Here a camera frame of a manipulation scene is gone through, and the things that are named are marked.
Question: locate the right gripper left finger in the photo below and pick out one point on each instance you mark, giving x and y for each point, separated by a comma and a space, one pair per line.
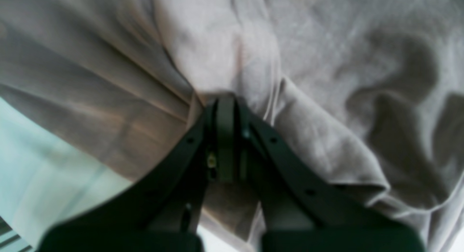
161, 211

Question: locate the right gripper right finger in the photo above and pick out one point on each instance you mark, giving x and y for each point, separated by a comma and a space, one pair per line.
302, 212

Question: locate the mauve t-shirt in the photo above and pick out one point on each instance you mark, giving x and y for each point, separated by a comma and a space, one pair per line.
369, 94

